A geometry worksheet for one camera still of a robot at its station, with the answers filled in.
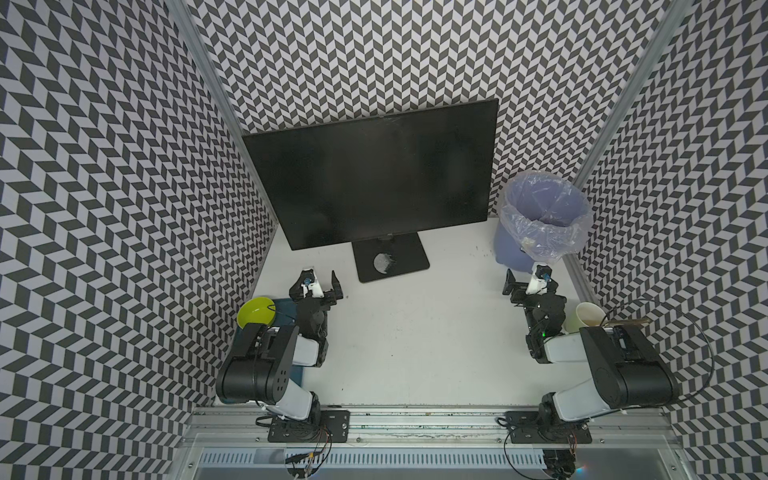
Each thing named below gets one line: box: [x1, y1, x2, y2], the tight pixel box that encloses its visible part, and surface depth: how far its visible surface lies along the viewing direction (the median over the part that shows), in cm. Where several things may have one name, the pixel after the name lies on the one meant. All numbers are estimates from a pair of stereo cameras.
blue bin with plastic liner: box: [494, 169, 593, 274], surface depth 89 cm
